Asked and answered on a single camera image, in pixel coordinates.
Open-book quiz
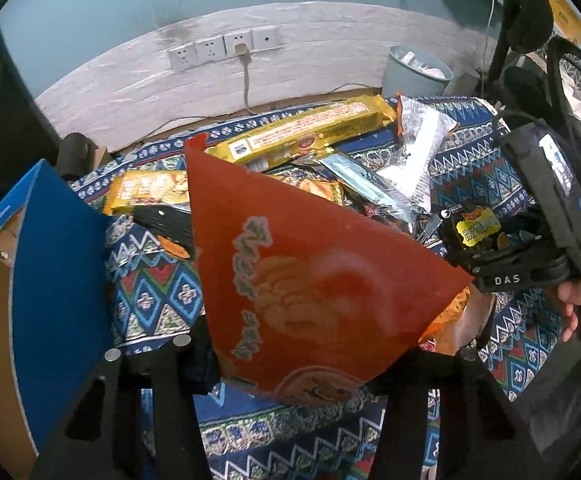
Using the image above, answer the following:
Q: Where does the yellow printed sign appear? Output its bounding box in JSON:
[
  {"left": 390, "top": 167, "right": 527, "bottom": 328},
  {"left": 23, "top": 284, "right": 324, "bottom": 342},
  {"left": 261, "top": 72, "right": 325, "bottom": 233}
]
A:
[{"left": 547, "top": 0, "right": 581, "bottom": 46}]

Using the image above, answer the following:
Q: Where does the light blue trash bin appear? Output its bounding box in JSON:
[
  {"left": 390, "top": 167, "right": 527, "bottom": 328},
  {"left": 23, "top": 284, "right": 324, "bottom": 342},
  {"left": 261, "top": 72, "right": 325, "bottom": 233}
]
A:
[{"left": 383, "top": 45, "right": 454, "bottom": 99}]

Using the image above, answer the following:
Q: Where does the black device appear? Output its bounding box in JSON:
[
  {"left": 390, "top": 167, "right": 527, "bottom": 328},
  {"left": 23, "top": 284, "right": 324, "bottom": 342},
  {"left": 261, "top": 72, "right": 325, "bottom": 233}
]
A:
[{"left": 58, "top": 132, "right": 99, "bottom": 179}]

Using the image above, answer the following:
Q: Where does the small white box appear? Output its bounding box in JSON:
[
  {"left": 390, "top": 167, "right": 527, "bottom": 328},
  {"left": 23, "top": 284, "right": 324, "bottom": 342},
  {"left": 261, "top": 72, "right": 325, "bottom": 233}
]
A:
[{"left": 453, "top": 70, "right": 481, "bottom": 97}]

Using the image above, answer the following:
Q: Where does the blue cardboard box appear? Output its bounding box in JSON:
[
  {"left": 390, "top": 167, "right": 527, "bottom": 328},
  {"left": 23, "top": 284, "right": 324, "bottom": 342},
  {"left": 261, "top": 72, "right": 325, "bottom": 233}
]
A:
[{"left": 0, "top": 159, "right": 116, "bottom": 476}]

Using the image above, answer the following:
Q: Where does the white silver snack packet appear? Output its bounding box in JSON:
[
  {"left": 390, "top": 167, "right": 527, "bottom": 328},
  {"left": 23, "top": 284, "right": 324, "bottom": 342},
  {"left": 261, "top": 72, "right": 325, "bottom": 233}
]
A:
[{"left": 377, "top": 94, "right": 458, "bottom": 213}]

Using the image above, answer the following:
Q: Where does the small orange snack packet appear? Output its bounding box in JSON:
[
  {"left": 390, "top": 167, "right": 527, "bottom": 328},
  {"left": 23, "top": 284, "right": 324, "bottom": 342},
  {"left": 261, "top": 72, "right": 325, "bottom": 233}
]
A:
[{"left": 290, "top": 177, "right": 346, "bottom": 206}]

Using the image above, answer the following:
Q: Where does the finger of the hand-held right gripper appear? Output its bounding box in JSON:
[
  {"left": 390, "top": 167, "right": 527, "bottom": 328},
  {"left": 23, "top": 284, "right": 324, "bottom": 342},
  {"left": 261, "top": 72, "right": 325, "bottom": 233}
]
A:
[
  {"left": 471, "top": 251, "right": 572, "bottom": 294},
  {"left": 499, "top": 207, "right": 559, "bottom": 259}
]

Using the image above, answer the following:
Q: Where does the blue patterned tablecloth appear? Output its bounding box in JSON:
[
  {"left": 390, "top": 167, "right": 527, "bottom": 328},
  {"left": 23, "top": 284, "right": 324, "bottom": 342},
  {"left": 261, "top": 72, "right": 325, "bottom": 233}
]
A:
[{"left": 68, "top": 95, "right": 581, "bottom": 480}]

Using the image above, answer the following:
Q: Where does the black office chair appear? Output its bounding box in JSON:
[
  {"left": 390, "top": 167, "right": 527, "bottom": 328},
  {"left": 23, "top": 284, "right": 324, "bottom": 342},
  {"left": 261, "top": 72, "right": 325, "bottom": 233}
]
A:
[{"left": 485, "top": 0, "right": 581, "bottom": 133}]

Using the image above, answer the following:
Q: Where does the silver snack bar packet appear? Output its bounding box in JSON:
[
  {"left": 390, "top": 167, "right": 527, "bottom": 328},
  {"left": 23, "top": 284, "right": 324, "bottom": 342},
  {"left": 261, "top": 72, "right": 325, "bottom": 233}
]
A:
[{"left": 295, "top": 151, "right": 418, "bottom": 233}]

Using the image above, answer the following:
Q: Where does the black packet yellow label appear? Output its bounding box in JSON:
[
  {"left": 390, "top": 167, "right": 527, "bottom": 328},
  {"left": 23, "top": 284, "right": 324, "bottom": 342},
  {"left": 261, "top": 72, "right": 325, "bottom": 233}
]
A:
[{"left": 443, "top": 200, "right": 508, "bottom": 261}]

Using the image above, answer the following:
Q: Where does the small yellow snack packet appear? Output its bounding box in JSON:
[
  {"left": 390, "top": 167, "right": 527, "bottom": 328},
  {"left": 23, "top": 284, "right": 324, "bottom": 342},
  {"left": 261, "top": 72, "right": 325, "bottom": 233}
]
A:
[{"left": 103, "top": 170, "right": 191, "bottom": 216}]

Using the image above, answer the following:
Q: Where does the crumpled white paper waste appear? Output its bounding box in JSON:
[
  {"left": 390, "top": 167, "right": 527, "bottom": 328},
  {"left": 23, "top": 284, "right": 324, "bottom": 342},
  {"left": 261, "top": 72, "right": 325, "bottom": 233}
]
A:
[{"left": 399, "top": 50, "right": 447, "bottom": 81}]

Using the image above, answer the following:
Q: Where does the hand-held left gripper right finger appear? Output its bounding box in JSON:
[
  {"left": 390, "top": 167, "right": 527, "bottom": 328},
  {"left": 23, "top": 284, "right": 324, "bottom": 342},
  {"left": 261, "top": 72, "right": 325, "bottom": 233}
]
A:
[{"left": 365, "top": 346, "right": 546, "bottom": 480}]

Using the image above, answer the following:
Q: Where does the long yellow snack packet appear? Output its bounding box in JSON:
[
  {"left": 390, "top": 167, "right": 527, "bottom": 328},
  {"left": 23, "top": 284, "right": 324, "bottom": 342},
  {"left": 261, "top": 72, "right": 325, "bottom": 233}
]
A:
[{"left": 205, "top": 96, "right": 396, "bottom": 171}]

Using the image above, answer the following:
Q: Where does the grey plug with cable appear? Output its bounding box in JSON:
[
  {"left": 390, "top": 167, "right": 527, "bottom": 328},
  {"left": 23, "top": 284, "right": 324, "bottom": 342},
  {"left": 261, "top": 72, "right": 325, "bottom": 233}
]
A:
[{"left": 143, "top": 43, "right": 254, "bottom": 133}]

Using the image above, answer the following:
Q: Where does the white wall socket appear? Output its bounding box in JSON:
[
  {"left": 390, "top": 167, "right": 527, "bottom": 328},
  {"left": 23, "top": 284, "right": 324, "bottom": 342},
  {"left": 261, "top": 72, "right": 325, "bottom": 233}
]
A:
[
  {"left": 168, "top": 44, "right": 199, "bottom": 71},
  {"left": 195, "top": 37, "right": 227, "bottom": 65},
  {"left": 251, "top": 25, "right": 284, "bottom": 51},
  {"left": 223, "top": 31, "right": 255, "bottom": 57}
]

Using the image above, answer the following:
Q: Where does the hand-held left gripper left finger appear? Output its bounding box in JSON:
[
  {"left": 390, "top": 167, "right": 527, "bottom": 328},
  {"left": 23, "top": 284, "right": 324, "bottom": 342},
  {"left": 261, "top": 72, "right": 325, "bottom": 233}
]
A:
[{"left": 30, "top": 317, "right": 221, "bottom": 480}]

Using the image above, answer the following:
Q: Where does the orange snack bag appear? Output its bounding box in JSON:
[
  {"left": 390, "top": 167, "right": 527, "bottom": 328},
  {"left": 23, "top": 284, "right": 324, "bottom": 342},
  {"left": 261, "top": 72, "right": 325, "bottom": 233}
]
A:
[{"left": 184, "top": 132, "right": 475, "bottom": 408}]

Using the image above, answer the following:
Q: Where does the black packet orange label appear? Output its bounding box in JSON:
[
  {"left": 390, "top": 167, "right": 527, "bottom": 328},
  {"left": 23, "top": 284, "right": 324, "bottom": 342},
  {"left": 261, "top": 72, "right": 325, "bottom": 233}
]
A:
[{"left": 133, "top": 204, "right": 196, "bottom": 261}]

